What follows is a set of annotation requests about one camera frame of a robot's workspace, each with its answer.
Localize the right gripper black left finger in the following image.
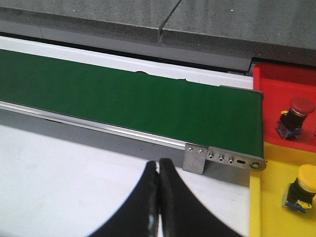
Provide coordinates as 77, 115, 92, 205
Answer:
91, 161, 159, 237

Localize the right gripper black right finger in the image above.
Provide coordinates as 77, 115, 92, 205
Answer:
159, 158, 240, 237

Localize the yellow mushroom button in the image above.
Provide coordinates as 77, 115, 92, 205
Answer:
282, 164, 316, 214

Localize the red mushroom push button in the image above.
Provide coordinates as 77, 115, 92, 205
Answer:
276, 97, 316, 140

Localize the yellow plastic tray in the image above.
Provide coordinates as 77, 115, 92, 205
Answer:
249, 142, 316, 237

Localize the steel conveyor end plate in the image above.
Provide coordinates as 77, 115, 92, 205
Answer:
206, 147, 266, 171

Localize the green conveyor belt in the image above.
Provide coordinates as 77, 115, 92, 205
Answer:
0, 50, 263, 157

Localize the red plastic tray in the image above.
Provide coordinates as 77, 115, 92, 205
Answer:
253, 63, 316, 152

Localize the right grey stone slab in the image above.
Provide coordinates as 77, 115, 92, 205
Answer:
162, 0, 316, 66

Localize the grey stone slab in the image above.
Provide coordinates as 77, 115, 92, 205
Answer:
0, 0, 179, 43
162, 0, 316, 66

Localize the left grey stone slab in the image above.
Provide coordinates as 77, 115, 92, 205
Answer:
0, 0, 179, 43

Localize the steel conveyor support bracket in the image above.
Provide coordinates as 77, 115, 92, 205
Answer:
183, 143, 208, 175

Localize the aluminium conveyor side rail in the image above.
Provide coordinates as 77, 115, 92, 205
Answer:
0, 101, 186, 150

